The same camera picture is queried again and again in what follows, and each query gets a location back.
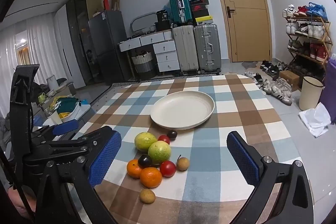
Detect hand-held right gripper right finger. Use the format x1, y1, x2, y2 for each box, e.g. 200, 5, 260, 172
227, 131, 314, 224

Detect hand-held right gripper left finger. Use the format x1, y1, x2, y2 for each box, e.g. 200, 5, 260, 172
34, 132, 122, 224

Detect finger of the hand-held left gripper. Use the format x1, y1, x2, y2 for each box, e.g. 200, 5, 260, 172
31, 120, 79, 142
25, 126, 114, 166

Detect orange tangerine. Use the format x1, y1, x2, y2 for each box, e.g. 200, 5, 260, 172
140, 167, 163, 188
127, 159, 143, 179

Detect yellow-green guava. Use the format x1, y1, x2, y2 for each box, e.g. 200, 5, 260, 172
135, 132, 158, 153

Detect green guava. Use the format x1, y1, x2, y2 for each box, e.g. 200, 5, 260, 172
148, 140, 172, 165

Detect brown longan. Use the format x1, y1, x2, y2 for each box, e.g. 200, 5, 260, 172
176, 155, 190, 171
139, 188, 156, 204

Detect cream round plate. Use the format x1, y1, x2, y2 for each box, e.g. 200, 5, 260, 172
150, 91, 215, 130

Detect person's left hand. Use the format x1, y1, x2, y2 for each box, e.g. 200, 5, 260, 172
7, 185, 36, 216

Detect white plastic tub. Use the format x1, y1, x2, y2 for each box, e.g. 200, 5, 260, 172
64, 103, 91, 122

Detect green bag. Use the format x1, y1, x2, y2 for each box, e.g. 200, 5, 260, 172
56, 97, 79, 115

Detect checked tablecloth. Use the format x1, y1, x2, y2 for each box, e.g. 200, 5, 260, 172
66, 74, 305, 224

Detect white curtains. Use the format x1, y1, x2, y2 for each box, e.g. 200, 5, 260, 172
0, 17, 65, 115

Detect pile of shoes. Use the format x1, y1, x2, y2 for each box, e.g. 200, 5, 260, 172
244, 59, 293, 106

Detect white plastic bag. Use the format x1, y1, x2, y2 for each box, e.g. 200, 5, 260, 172
298, 102, 332, 138

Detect dark tall cabinet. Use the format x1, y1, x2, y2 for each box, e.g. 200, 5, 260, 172
66, 0, 93, 84

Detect cardboard box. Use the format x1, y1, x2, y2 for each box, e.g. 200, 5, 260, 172
279, 70, 300, 91

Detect grey refrigerator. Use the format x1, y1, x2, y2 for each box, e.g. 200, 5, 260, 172
88, 10, 132, 83

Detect cream waste bin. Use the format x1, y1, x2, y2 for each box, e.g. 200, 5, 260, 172
299, 76, 324, 111

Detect woven basket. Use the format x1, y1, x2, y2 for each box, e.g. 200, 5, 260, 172
131, 52, 154, 74

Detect purple bag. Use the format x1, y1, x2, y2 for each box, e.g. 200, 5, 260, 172
318, 55, 336, 124

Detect silver suitcase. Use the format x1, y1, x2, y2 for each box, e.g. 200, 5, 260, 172
194, 24, 222, 74

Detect beige suitcase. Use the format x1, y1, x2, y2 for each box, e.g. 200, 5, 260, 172
172, 25, 199, 75

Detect white desk with drawers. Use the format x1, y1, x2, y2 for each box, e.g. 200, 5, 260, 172
118, 30, 181, 75

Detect wooden door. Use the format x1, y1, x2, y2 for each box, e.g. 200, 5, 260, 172
209, 0, 272, 63

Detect yellow and black shoe box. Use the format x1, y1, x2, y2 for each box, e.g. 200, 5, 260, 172
196, 15, 214, 27

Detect shoe rack with shoes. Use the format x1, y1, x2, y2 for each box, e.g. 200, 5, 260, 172
282, 4, 332, 75

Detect wooden shoe rack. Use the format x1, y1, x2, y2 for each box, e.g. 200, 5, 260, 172
286, 15, 333, 89

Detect red and black shoe box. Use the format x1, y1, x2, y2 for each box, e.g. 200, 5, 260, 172
190, 4, 210, 18

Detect teal suitcase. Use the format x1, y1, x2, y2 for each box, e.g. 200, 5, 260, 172
167, 0, 192, 25

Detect grey metal frame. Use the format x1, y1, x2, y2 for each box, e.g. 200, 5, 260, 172
130, 12, 158, 36

